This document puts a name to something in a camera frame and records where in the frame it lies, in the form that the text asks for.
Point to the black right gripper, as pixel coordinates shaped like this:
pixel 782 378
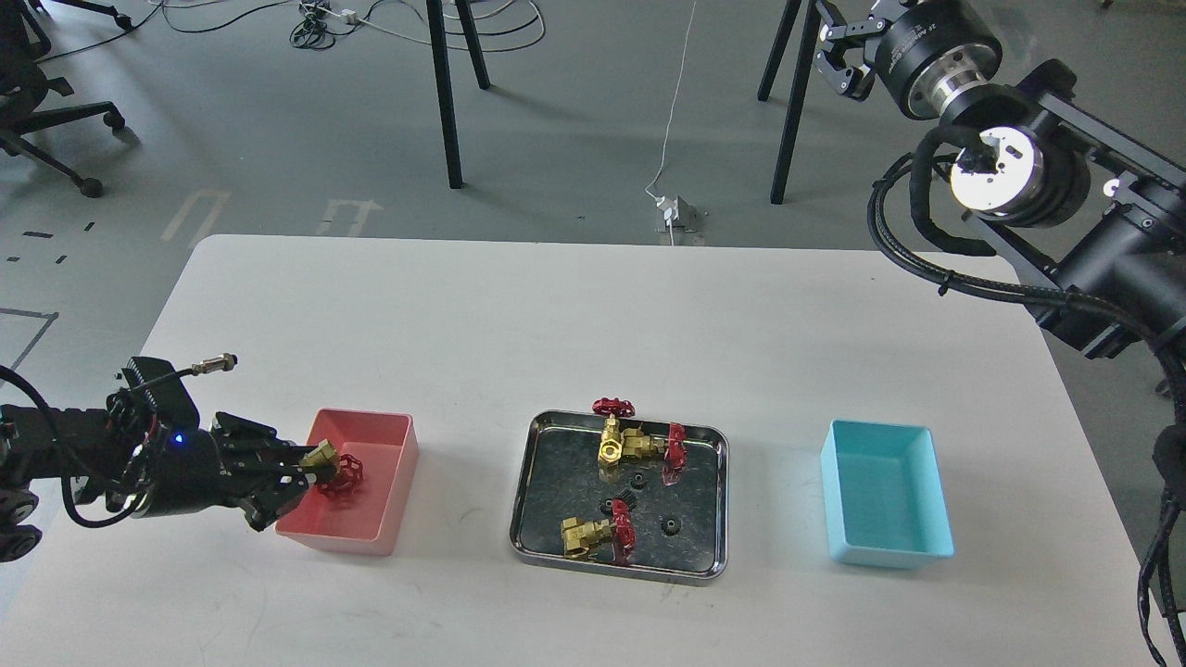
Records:
pixel 925 52

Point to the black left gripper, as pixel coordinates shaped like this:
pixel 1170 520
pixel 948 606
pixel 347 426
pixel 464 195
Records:
pixel 237 463

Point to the brass valve red handle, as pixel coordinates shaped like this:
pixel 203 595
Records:
pixel 670 448
pixel 611 443
pixel 336 475
pixel 579 538

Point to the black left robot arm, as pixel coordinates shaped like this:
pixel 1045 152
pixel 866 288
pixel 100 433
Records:
pixel 144 455

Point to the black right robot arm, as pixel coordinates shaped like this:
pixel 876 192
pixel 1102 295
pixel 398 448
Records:
pixel 1018 195

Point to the pink plastic box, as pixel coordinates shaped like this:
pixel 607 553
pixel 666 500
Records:
pixel 362 516

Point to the blue plastic box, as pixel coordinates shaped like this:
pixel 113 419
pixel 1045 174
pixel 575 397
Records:
pixel 884 499

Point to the white power adapter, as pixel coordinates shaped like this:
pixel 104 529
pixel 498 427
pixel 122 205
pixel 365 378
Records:
pixel 676 215

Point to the black stand leg left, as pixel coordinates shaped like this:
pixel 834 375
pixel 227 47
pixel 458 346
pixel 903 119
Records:
pixel 438 43

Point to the metal tray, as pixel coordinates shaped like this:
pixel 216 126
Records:
pixel 560 478

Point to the black office chair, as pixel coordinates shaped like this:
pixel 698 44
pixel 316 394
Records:
pixel 25 87

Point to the brass valve red handle top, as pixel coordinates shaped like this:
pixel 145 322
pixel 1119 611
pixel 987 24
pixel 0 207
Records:
pixel 611 443

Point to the brass valve red handle bottom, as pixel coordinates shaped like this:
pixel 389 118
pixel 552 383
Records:
pixel 579 538

